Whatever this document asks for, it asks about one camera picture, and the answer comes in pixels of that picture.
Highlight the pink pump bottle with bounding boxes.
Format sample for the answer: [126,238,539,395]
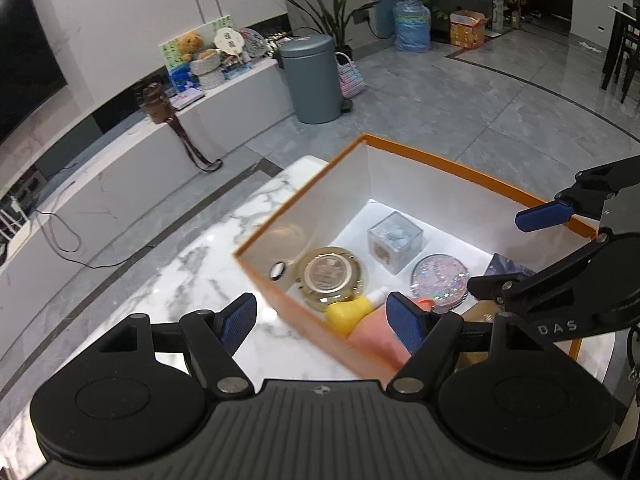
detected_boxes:
[347,306,410,368]

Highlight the glitter round compact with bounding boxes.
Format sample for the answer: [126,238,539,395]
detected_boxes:
[410,254,470,313]

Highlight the yellow squeeze bottle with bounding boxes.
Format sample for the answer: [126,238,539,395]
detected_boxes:
[324,287,390,337]

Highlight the brown cardboard box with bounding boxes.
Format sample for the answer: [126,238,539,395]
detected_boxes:
[457,300,500,370]

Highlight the clear acrylic cube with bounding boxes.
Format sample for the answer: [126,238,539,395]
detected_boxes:
[368,211,424,275]

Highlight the gold round tin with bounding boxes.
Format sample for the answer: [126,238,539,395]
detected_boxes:
[295,246,363,312]

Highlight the orange storage box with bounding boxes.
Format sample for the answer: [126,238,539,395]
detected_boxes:
[235,134,596,382]

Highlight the dark dining chair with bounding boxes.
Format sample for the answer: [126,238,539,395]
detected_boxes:
[601,3,639,103]

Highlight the yellow cardboard carton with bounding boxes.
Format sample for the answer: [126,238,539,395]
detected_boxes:
[449,10,488,50]

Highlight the brown leather bag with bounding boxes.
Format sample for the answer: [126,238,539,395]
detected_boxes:
[142,82,224,174]

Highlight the woven pink basket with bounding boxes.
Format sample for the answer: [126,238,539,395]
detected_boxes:
[335,52,367,99]

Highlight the blue water jug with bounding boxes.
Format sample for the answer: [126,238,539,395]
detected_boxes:
[393,0,432,52]

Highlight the white wifi router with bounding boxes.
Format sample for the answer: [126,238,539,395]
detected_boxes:
[0,195,32,263]

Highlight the grey woven pots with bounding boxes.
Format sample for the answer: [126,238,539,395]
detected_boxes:
[190,49,224,90]

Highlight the grey pedal trash bin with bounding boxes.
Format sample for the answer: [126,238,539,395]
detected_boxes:
[279,35,352,125]

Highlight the tall green plant right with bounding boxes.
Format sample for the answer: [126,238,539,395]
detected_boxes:
[282,0,380,58]

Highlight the teddy bear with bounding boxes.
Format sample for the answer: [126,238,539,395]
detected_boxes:
[177,32,216,63]

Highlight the round paper fan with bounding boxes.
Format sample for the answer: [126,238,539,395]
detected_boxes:
[214,27,245,56]

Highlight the black television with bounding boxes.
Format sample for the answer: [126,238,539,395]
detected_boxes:
[0,0,66,139]

